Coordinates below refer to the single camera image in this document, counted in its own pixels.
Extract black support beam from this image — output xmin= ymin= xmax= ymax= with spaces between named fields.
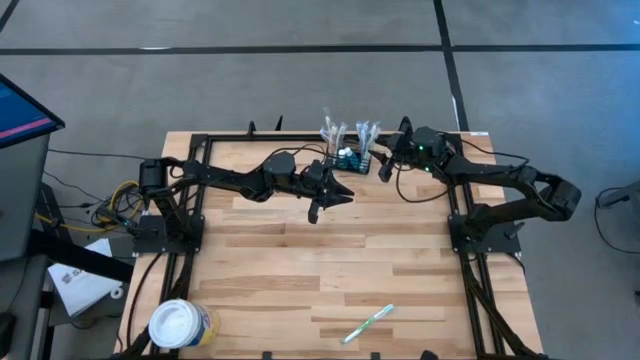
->
xmin=27 ymin=228 xmax=135 ymax=284

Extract white paper booklet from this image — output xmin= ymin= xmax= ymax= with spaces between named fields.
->
xmin=47 ymin=238 xmax=125 ymax=318

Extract black wire mesh caddy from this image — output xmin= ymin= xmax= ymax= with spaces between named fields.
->
xmin=324 ymin=141 xmax=374 ymax=176

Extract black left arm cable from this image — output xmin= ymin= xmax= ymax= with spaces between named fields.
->
xmin=269 ymin=143 xmax=332 ymax=169

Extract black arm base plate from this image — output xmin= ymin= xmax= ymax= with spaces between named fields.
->
xmin=448 ymin=213 xmax=523 ymax=254
xmin=132 ymin=213 xmax=205 ymax=254

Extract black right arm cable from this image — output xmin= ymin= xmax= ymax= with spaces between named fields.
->
xmin=394 ymin=162 xmax=454 ymax=204

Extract looped black floor cable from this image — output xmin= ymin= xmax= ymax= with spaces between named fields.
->
xmin=593 ymin=186 xmax=640 ymax=255

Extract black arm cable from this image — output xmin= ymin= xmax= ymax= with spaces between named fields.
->
xmin=269 ymin=143 xmax=332 ymax=169
xmin=394 ymin=162 xmax=454 ymax=204

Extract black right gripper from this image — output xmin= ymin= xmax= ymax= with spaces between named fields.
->
xmin=373 ymin=116 xmax=451 ymax=184

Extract thin black floor cable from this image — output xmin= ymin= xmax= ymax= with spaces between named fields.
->
xmin=47 ymin=147 xmax=162 ymax=163

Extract grey metal cabinet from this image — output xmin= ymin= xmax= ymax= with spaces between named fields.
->
xmin=0 ymin=133 xmax=51 ymax=264

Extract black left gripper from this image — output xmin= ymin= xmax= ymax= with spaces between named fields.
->
xmin=294 ymin=158 xmax=356 ymax=225

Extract large black monitor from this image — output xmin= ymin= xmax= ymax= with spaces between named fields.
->
xmin=0 ymin=73 xmax=66 ymax=150

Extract grey stand foot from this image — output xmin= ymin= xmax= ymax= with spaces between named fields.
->
xmin=596 ymin=179 xmax=640 ymax=210

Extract yellow cable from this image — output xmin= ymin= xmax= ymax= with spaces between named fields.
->
xmin=33 ymin=180 xmax=146 ymax=235

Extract white lidded yellow wipes canister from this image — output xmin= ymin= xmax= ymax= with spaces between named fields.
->
xmin=148 ymin=298 xmax=221 ymax=350

